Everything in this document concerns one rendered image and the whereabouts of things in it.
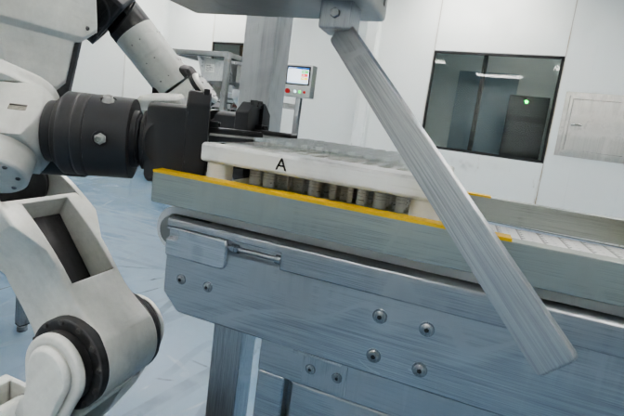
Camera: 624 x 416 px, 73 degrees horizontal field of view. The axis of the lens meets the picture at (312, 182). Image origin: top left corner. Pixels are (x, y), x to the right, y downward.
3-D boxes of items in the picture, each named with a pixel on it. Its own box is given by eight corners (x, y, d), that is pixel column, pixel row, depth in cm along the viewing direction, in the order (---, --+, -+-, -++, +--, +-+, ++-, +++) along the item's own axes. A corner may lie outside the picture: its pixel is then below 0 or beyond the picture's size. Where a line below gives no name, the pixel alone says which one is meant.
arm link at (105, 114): (212, 92, 52) (108, 79, 49) (210, 87, 43) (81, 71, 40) (204, 192, 54) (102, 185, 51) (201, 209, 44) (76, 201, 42)
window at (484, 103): (419, 146, 524) (435, 50, 508) (419, 146, 525) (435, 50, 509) (542, 163, 468) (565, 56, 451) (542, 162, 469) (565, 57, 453)
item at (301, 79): (275, 144, 329) (284, 62, 320) (281, 144, 338) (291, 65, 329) (301, 149, 319) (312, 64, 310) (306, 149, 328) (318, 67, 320)
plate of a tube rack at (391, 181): (452, 180, 58) (455, 165, 58) (444, 204, 36) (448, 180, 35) (291, 154, 66) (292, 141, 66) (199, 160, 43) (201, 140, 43)
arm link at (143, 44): (181, 128, 104) (119, 50, 98) (223, 97, 102) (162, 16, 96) (169, 136, 93) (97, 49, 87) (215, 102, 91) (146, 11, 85)
